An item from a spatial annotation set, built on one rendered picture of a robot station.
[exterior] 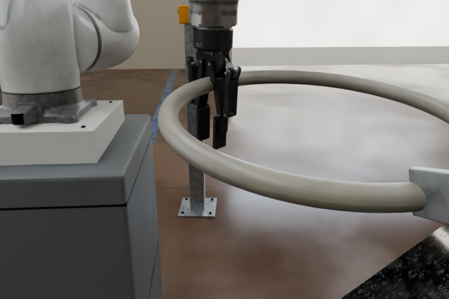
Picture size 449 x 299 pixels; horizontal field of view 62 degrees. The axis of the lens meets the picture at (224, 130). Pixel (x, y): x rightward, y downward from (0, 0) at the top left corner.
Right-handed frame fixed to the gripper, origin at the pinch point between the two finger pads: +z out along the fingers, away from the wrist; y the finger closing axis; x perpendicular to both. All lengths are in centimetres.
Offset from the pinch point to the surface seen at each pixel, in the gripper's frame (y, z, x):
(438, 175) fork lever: 44.8, -12.8, -10.7
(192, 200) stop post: -84, 85, 60
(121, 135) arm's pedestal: -19.9, 5.6, -10.1
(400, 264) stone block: 40.5, 7.7, 0.7
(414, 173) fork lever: 42.6, -11.7, -10.1
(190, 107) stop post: -87, 33, 62
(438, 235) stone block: 43.2, 2.9, 4.3
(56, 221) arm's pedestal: -7.9, 13.2, -30.1
